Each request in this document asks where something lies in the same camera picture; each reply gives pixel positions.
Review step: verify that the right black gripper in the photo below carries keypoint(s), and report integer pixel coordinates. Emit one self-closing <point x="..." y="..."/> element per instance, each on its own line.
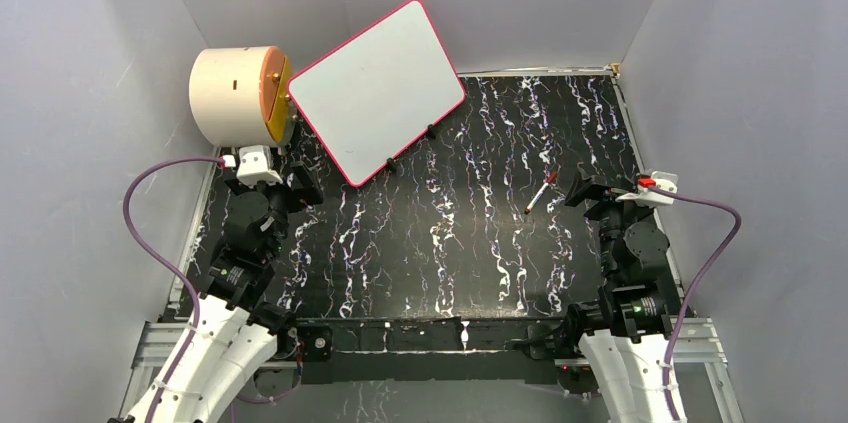
<point x="584" y="186"/>

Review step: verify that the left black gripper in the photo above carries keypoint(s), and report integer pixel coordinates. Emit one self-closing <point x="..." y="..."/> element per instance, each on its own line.
<point x="309" y="192"/>

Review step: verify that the white whiteboard marker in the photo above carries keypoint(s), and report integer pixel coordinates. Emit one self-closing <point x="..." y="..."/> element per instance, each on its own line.
<point x="550" y="179"/>

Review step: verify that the pink framed whiteboard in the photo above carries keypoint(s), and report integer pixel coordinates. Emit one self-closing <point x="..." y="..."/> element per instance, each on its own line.
<point x="375" y="93"/>

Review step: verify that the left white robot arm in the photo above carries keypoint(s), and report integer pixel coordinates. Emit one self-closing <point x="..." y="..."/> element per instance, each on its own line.
<point x="231" y="331"/>

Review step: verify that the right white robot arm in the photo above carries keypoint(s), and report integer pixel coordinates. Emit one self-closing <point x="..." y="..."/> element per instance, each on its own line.
<point x="624" y="333"/>

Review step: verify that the black whiteboard stand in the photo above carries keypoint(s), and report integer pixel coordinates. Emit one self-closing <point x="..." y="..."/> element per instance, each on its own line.
<point x="391" y="163"/>

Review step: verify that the cream cylindrical drawer box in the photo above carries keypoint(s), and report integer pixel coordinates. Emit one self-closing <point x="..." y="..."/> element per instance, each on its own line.
<point x="237" y="96"/>

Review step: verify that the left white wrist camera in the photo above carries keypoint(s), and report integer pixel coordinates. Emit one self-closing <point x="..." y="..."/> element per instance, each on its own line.
<point x="252" y="165"/>

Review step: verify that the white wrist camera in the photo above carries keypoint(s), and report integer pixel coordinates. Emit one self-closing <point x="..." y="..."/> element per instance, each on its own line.
<point x="252" y="165"/>
<point x="653" y="190"/>

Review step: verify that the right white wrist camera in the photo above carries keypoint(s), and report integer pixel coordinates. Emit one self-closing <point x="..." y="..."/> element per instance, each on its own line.
<point x="653" y="190"/>

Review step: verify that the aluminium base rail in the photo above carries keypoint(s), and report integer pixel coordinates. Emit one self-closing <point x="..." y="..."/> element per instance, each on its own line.
<point x="449" y="349"/>

